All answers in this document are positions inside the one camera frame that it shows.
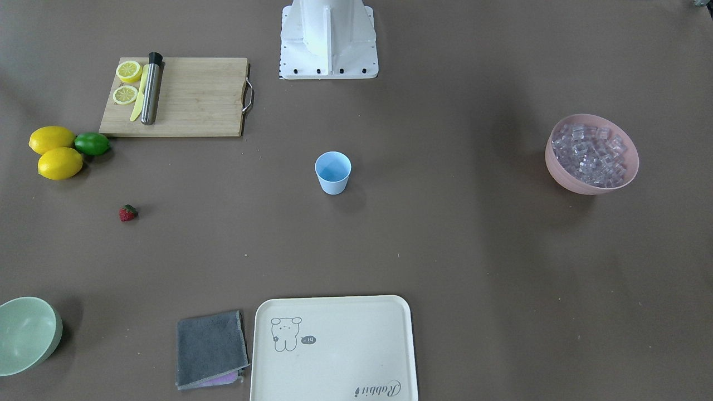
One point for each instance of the yellow plastic knife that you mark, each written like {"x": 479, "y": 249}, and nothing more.
{"x": 138, "y": 104}

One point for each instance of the green lime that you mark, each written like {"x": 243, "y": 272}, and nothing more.
{"x": 92, "y": 144}

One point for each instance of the bamboo cutting board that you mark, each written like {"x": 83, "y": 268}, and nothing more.
{"x": 198, "y": 97}

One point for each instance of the pink bowl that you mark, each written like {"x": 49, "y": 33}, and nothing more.
{"x": 569, "y": 182}

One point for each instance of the lower whole yellow lemon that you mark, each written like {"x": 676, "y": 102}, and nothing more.
{"x": 60, "y": 163}

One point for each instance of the lower lemon half slice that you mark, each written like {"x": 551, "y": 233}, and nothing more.
{"x": 125, "y": 94}

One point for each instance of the steel muddler black tip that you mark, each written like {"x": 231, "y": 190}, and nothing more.
{"x": 152, "y": 89}

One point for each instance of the clear ice cubes pile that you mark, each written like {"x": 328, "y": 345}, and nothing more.
{"x": 591, "y": 154}

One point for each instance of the upper lemon half slice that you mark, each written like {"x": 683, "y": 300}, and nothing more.
{"x": 129, "y": 71}

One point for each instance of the red strawberry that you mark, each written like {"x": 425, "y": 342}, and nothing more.
{"x": 127, "y": 213}

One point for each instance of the upper whole yellow lemon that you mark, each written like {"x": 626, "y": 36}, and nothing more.
{"x": 50, "y": 137}

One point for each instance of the light blue cup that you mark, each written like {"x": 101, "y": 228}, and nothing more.
{"x": 333, "y": 169}

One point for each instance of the grey folded cloth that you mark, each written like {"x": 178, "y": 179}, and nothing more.
{"x": 211, "y": 351}

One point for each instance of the mint green bowl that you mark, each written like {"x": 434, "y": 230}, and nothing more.
{"x": 31, "y": 330}

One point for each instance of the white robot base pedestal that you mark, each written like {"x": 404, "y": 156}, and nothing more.
{"x": 328, "y": 40}

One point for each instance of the cream rabbit tray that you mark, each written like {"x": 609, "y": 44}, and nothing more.
{"x": 334, "y": 348}

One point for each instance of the lemon half slice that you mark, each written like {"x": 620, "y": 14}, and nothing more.
{"x": 129, "y": 71}
{"x": 125, "y": 94}

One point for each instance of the whole yellow lemon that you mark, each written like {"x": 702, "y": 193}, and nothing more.
{"x": 50, "y": 137}
{"x": 60, "y": 163}

